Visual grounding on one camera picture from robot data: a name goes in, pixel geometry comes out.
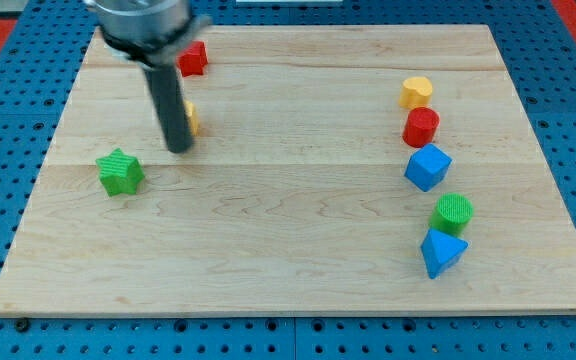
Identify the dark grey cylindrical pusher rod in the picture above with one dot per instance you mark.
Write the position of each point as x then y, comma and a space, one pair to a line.
167, 98

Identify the red star block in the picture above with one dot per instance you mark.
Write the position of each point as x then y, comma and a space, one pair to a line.
193, 59

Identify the green star block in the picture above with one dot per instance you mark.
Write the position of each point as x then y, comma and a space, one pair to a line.
119, 173

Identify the yellow heart block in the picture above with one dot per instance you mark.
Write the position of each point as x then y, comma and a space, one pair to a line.
415, 92

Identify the yellow block behind rod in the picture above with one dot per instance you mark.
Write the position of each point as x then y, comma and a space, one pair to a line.
192, 117

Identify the light wooden board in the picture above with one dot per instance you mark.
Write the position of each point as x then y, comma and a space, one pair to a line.
293, 200

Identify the red cylinder block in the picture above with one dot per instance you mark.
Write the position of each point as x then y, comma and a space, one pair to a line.
420, 127

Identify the blue cube block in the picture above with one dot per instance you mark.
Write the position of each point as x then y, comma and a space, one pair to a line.
427, 167

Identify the green cylinder block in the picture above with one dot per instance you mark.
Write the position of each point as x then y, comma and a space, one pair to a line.
451, 214

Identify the blue triangular prism block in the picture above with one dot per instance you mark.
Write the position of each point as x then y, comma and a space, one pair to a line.
441, 251

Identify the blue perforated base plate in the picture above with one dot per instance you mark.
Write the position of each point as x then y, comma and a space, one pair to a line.
38, 66

